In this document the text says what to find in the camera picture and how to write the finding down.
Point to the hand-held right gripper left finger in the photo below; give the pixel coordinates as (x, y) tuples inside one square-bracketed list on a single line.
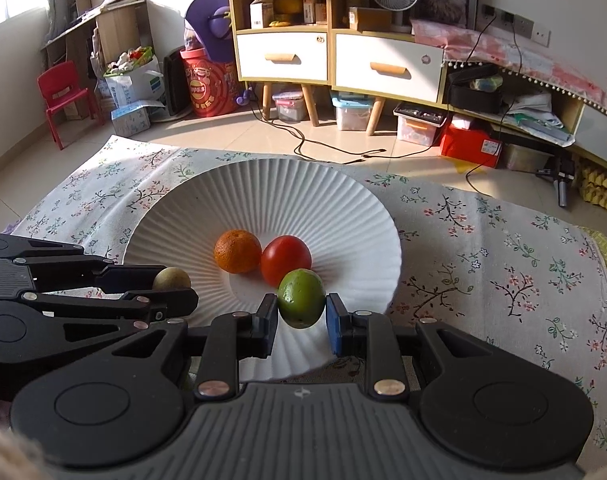
[(267, 327)]

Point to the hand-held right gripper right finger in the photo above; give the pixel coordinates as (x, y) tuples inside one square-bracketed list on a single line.
[(336, 327)]

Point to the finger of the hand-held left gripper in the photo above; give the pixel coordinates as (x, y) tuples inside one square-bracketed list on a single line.
[(128, 280), (176, 302)]

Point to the brown kiwi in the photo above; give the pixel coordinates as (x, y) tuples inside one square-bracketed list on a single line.
[(172, 277)]

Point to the green lime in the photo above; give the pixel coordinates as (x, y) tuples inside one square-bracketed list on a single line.
[(301, 297)]

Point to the red tomato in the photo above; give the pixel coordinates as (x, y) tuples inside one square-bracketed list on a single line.
[(283, 257)]

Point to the orange mandarin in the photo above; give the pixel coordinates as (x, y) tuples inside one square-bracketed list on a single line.
[(237, 251)]

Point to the white ribbed plate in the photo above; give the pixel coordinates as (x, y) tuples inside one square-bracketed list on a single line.
[(263, 195)]

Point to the beige fuzzy fabric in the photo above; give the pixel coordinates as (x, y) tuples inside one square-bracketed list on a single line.
[(5, 452)]

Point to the floral tablecloth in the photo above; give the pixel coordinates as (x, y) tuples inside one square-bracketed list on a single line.
[(483, 270)]

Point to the light blue tissue box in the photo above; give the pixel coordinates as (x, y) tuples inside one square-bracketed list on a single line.
[(130, 120)]

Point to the white sack of toys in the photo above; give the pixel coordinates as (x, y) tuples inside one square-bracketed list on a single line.
[(133, 82)]

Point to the red plastic chair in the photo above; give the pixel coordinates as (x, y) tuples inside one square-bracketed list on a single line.
[(58, 90)]

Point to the black panel heater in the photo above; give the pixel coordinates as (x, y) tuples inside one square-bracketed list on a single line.
[(173, 82)]

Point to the red printed bucket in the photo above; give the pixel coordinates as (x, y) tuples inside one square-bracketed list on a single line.
[(208, 87)]

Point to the purple toy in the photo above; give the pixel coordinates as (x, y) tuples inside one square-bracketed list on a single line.
[(244, 97)]

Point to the clear storage box black lid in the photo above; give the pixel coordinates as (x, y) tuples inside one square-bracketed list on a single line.
[(418, 125)]

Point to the red box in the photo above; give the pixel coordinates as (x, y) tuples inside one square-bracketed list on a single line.
[(468, 145)]

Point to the grey metal container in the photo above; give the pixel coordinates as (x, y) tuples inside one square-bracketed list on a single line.
[(526, 157)]

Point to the wooden bookshelf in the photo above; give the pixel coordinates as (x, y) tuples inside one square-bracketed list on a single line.
[(110, 25)]

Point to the black case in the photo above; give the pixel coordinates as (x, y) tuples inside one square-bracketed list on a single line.
[(476, 97)]

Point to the black tripod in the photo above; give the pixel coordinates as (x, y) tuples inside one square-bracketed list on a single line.
[(561, 175)]

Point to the purple hat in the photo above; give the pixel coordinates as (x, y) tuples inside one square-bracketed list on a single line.
[(206, 17)]

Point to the pile of books and papers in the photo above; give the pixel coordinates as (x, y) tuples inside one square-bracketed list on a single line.
[(538, 117)]

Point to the bananas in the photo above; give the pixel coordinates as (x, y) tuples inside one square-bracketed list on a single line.
[(279, 23)]

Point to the white carton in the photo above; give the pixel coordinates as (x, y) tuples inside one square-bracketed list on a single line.
[(261, 12)]

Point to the egg cartons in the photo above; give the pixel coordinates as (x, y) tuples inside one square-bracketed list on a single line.
[(603, 185)]

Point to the cardboard box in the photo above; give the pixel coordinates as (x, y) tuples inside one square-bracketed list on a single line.
[(368, 19)]

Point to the white and wood cabinet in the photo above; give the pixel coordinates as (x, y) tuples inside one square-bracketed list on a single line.
[(333, 10)]

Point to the yellow pomelo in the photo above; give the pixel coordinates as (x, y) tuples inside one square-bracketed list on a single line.
[(288, 5)]

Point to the orange and white boxes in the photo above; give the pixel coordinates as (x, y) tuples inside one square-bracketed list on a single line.
[(314, 10)]

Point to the low wooden cabinet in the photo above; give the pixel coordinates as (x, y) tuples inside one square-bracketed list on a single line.
[(571, 110)]

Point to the white low cabinet drawer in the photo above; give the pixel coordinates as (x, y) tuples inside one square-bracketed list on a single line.
[(603, 130)]

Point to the pink floral cloth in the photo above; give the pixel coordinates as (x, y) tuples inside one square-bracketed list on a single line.
[(533, 60)]

